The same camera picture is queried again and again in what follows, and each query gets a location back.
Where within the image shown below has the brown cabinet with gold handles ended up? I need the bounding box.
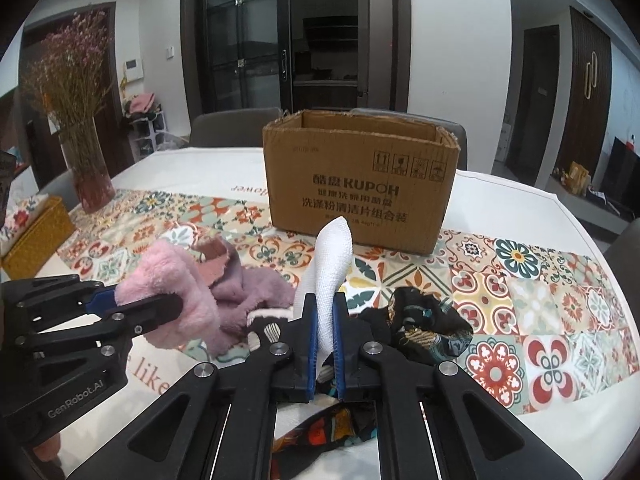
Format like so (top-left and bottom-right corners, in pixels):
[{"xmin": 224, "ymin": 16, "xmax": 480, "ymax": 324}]
[{"xmin": 564, "ymin": 6, "xmax": 614, "ymax": 201}]

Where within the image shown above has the colourful printed dark cloth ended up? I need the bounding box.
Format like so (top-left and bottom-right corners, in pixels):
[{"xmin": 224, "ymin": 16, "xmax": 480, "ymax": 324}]
[{"xmin": 270, "ymin": 380, "xmax": 381, "ymax": 462}]

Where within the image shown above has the dark dining chair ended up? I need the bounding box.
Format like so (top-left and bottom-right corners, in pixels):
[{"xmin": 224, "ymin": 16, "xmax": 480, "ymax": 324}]
[{"xmin": 597, "ymin": 219, "xmax": 640, "ymax": 306}]

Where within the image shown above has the cluttered storage rack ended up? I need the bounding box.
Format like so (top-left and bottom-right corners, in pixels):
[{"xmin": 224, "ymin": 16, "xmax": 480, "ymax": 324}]
[{"xmin": 124, "ymin": 91, "xmax": 168, "ymax": 157}]

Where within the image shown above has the pink glass vase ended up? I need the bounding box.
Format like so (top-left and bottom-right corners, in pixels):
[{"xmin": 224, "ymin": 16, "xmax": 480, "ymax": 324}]
[{"xmin": 61, "ymin": 120, "xmax": 117, "ymax": 214}]

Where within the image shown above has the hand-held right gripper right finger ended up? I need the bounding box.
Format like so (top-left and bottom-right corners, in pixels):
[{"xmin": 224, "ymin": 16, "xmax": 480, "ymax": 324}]
[{"xmin": 332, "ymin": 294, "xmax": 587, "ymax": 480}]

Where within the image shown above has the pink fluffy cloth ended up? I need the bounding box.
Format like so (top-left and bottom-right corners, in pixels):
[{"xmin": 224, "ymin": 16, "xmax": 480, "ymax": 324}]
[{"xmin": 115, "ymin": 239, "xmax": 222, "ymax": 352}]

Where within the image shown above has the grey dining chair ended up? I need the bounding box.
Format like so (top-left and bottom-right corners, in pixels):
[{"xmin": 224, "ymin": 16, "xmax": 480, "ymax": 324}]
[
  {"xmin": 189, "ymin": 106, "xmax": 284, "ymax": 149},
  {"xmin": 349, "ymin": 107, "xmax": 469, "ymax": 172}
]

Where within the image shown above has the white knitted cloth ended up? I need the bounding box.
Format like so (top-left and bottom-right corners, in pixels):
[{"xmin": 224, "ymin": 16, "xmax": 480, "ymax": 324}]
[{"xmin": 292, "ymin": 216, "xmax": 355, "ymax": 367}]

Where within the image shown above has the yellow woven basket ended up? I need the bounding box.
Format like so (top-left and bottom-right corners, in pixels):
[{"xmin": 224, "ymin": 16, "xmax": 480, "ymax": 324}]
[{"xmin": 0, "ymin": 196, "xmax": 77, "ymax": 281}]

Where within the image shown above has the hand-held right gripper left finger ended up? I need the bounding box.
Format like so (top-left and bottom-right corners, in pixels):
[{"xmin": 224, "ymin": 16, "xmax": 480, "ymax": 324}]
[{"xmin": 65, "ymin": 294, "xmax": 321, "ymax": 480}]

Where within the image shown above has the mauve fleece cloth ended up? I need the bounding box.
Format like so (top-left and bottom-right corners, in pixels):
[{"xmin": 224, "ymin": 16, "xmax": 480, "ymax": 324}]
[{"xmin": 192, "ymin": 239, "xmax": 297, "ymax": 357}]

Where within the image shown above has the black patterned cloth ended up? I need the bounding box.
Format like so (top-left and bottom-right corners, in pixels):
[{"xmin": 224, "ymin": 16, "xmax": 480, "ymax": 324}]
[{"xmin": 352, "ymin": 286, "xmax": 475, "ymax": 367}]

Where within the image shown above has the dark glass sliding door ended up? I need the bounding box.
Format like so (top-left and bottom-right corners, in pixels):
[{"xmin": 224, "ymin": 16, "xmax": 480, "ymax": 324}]
[{"xmin": 179, "ymin": 0, "xmax": 412, "ymax": 126}]

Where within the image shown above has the patterned tile table runner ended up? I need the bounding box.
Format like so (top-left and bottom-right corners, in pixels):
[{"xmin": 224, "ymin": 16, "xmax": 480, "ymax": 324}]
[{"xmin": 0, "ymin": 187, "xmax": 636, "ymax": 416}]

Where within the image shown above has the brown cardboard box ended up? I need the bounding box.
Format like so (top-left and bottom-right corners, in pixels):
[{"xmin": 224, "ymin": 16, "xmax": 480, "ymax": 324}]
[{"xmin": 262, "ymin": 109, "xmax": 462, "ymax": 256}]

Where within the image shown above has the white striped sock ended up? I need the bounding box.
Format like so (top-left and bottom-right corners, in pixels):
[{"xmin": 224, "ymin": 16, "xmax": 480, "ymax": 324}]
[{"xmin": 246, "ymin": 307, "xmax": 293, "ymax": 351}]

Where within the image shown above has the white tablecloth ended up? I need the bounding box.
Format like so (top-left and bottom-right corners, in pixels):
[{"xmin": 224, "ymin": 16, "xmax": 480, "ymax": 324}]
[{"xmin": 0, "ymin": 146, "xmax": 640, "ymax": 480}]

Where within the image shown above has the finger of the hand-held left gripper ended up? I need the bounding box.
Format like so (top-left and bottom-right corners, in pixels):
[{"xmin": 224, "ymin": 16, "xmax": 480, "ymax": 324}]
[
  {"xmin": 15, "ymin": 294, "xmax": 184, "ymax": 356},
  {"xmin": 0, "ymin": 275, "xmax": 120, "ymax": 336}
]

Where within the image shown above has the dried pink flower bunch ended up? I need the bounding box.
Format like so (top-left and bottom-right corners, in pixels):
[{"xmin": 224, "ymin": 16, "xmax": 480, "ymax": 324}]
[{"xmin": 22, "ymin": 14, "xmax": 117, "ymax": 181}]

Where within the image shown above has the black television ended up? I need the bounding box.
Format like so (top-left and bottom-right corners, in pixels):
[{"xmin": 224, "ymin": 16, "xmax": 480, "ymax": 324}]
[{"xmin": 600, "ymin": 136, "xmax": 640, "ymax": 207}]

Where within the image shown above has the dark wooden door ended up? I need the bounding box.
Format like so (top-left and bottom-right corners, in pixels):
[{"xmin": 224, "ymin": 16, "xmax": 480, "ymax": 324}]
[{"xmin": 505, "ymin": 24, "xmax": 562, "ymax": 177}]

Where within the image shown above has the person's left hand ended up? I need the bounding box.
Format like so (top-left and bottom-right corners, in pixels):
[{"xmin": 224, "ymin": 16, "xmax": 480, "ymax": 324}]
[{"xmin": 34, "ymin": 432, "xmax": 64, "ymax": 462}]

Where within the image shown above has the yellow gift box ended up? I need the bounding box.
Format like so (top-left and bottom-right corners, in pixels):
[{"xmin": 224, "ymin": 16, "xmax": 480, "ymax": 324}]
[{"xmin": 569, "ymin": 161, "xmax": 592, "ymax": 195}]

